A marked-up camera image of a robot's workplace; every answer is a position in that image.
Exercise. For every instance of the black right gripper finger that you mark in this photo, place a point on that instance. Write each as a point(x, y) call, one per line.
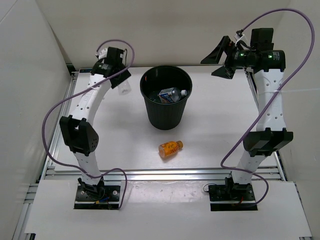
point(224, 72)
point(224, 46)

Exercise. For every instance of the black ribbed plastic bin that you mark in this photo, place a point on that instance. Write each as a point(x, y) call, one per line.
point(164, 116)

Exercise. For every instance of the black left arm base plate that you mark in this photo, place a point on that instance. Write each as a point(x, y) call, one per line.
point(97, 197)

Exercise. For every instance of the clear bottle blue label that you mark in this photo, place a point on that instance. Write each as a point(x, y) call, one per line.
point(123, 87)

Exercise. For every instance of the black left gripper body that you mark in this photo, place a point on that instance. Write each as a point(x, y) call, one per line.
point(121, 67)

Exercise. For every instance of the white cable tie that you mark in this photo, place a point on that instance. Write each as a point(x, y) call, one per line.
point(290, 91)

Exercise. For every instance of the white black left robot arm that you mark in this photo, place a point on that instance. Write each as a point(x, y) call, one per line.
point(77, 128)

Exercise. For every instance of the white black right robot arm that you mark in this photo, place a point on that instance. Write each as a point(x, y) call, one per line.
point(264, 68)

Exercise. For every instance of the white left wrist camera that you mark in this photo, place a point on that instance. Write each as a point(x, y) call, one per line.
point(101, 53)

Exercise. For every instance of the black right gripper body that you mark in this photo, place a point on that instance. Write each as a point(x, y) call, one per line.
point(239, 59)

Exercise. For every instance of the aluminium table frame rail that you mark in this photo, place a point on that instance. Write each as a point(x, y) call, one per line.
point(164, 198)

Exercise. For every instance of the clear bottle white orange label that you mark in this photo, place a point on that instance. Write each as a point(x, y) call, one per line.
point(171, 95)

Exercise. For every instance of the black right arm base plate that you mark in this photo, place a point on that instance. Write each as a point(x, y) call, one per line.
point(231, 197)

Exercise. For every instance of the orange juice bottle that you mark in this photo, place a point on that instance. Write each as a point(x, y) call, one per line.
point(169, 148)

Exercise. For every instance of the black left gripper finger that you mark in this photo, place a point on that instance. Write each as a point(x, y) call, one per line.
point(117, 80)
point(118, 67)

